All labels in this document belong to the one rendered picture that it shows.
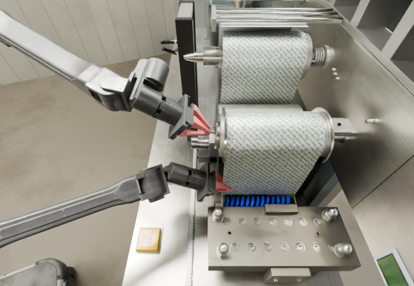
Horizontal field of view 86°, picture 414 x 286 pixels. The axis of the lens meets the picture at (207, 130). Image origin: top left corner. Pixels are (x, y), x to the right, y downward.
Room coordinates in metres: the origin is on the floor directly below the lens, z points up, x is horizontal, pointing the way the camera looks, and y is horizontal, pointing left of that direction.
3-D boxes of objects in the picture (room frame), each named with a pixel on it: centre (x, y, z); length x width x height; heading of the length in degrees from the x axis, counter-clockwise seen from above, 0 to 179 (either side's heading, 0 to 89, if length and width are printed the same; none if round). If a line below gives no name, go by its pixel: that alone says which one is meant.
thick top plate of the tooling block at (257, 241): (0.21, -0.20, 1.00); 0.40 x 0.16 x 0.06; 90
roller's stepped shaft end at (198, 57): (0.64, 0.04, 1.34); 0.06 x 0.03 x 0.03; 90
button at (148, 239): (0.23, 0.19, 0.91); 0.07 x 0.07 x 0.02; 0
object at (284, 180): (0.33, -0.16, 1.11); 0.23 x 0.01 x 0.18; 90
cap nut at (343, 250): (0.16, -0.36, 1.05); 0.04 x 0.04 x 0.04
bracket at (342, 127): (0.39, -0.34, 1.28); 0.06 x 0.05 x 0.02; 90
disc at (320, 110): (0.39, -0.29, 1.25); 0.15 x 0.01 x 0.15; 0
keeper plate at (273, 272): (0.12, -0.22, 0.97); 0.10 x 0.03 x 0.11; 90
